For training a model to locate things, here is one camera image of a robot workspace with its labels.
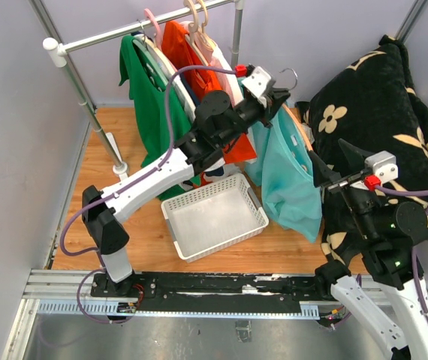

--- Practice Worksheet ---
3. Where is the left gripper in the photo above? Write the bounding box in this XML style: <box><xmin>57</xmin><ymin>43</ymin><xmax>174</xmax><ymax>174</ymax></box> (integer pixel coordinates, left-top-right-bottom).
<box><xmin>218</xmin><ymin>88</ymin><xmax>291</xmax><ymax>147</ymax></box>

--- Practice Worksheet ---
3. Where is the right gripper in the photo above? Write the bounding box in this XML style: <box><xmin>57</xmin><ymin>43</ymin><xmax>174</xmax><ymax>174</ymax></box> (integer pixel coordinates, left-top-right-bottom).
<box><xmin>309</xmin><ymin>136</ymin><xmax>379</xmax><ymax>238</ymax></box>

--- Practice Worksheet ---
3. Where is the teal t shirt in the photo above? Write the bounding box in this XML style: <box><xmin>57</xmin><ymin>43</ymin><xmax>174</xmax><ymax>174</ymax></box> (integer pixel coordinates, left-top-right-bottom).
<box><xmin>245</xmin><ymin>108</ymin><xmax>322</xmax><ymax>243</ymax></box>

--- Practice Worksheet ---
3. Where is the cream hanger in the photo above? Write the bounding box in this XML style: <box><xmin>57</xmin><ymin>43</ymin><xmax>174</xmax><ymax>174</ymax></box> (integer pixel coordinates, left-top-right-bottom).
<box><xmin>194</xmin><ymin>0</ymin><xmax>219</xmax><ymax>52</ymax></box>

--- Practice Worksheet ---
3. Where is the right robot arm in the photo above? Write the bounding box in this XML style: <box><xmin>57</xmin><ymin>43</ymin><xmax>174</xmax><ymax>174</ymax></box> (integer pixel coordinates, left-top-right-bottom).
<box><xmin>309</xmin><ymin>139</ymin><xmax>428</xmax><ymax>359</ymax></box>

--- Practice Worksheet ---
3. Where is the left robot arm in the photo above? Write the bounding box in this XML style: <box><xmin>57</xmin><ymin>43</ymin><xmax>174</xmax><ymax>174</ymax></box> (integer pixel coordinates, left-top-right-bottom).
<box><xmin>82</xmin><ymin>88</ymin><xmax>289</xmax><ymax>297</ymax></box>

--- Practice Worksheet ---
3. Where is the orange t shirt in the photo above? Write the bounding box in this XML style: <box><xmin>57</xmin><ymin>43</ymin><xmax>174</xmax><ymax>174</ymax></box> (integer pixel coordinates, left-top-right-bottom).
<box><xmin>161</xmin><ymin>21</ymin><xmax>257</xmax><ymax>164</ymax></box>

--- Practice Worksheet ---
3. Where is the white and navy shirt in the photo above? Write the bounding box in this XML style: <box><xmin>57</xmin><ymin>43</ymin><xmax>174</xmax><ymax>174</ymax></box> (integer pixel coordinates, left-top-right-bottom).
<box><xmin>145</xmin><ymin>37</ymin><xmax>228</xmax><ymax>183</ymax></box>

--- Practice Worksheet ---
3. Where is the beige hanger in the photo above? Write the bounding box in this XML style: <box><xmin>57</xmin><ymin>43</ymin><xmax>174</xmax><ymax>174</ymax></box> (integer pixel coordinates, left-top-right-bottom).
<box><xmin>183</xmin><ymin>0</ymin><xmax>209</xmax><ymax>66</ymax></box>

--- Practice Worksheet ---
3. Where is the green t shirt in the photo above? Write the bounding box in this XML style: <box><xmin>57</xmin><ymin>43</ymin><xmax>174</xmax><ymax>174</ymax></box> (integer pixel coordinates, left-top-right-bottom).
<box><xmin>119</xmin><ymin>34</ymin><xmax>202</xmax><ymax>201</ymax></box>

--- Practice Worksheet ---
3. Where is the pink hanger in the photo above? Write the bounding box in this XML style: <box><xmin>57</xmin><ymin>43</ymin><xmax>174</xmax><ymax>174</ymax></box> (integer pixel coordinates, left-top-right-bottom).
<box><xmin>143</xmin><ymin>8</ymin><xmax>176</xmax><ymax>78</ymax></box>

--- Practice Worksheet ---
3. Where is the green hanger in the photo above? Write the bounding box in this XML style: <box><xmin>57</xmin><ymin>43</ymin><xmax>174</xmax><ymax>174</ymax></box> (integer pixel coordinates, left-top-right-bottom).
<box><xmin>132</xmin><ymin>34</ymin><xmax>169</xmax><ymax>92</ymax></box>

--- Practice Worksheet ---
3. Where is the black floral blanket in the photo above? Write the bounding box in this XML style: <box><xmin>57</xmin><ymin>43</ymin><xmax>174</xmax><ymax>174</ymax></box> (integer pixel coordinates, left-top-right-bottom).
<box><xmin>295</xmin><ymin>35</ymin><xmax>428</xmax><ymax>266</ymax></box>

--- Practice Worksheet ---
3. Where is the white plastic basket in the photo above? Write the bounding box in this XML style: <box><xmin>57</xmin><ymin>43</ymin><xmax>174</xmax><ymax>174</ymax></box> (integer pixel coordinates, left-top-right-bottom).
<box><xmin>161</xmin><ymin>173</ymin><xmax>269</xmax><ymax>263</ymax></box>

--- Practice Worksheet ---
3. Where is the metal clothes rack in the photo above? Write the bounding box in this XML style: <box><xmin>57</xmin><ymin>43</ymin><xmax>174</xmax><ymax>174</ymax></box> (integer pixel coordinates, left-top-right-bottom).
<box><xmin>42</xmin><ymin>0</ymin><xmax>246</xmax><ymax>185</ymax></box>

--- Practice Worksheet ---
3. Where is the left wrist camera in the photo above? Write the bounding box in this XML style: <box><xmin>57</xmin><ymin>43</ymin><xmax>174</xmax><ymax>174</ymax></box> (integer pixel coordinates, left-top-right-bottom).
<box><xmin>234</xmin><ymin>64</ymin><xmax>275</xmax><ymax>108</ymax></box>

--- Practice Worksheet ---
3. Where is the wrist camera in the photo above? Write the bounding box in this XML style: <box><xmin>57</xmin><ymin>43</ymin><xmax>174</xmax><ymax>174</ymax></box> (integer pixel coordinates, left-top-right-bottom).
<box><xmin>234</xmin><ymin>64</ymin><xmax>275</xmax><ymax>108</ymax></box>
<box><xmin>363</xmin><ymin>151</ymin><xmax>399</xmax><ymax>191</ymax></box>

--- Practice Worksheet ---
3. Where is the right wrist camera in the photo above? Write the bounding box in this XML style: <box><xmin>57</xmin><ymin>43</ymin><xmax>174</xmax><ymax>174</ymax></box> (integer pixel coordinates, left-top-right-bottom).
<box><xmin>363</xmin><ymin>151</ymin><xmax>399</xmax><ymax>191</ymax></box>

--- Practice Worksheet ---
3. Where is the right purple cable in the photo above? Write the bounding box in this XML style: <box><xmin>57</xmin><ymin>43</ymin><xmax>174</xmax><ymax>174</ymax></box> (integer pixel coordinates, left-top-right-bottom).
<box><xmin>377</xmin><ymin>181</ymin><xmax>428</xmax><ymax>360</ymax></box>

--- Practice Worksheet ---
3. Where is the purple cable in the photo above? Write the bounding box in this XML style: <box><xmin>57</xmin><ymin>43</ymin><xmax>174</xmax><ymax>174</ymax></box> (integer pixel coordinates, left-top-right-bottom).
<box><xmin>377</xmin><ymin>181</ymin><xmax>428</xmax><ymax>360</ymax></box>
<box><xmin>59</xmin><ymin>64</ymin><xmax>237</xmax><ymax>324</ymax></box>

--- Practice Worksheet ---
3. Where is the aluminium frame post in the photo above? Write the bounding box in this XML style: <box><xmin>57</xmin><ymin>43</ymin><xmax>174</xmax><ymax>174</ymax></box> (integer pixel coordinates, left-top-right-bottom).
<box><xmin>395</xmin><ymin>0</ymin><xmax>428</xmax><ymax>42</ymax></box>

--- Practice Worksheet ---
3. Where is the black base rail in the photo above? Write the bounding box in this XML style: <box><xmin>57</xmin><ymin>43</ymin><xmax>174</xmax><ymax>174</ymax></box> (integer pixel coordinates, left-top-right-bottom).
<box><xmin>90</xmin><ymin>271</ymin><xmax>333</xmax><ymax>314</ymax></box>

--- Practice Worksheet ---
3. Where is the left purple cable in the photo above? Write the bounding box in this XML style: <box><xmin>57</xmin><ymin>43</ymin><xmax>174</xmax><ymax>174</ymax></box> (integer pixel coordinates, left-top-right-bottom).
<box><xmin>59</xmin><ymin>64</ymin><xmax>237</xmax><ymax>324</ymax></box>

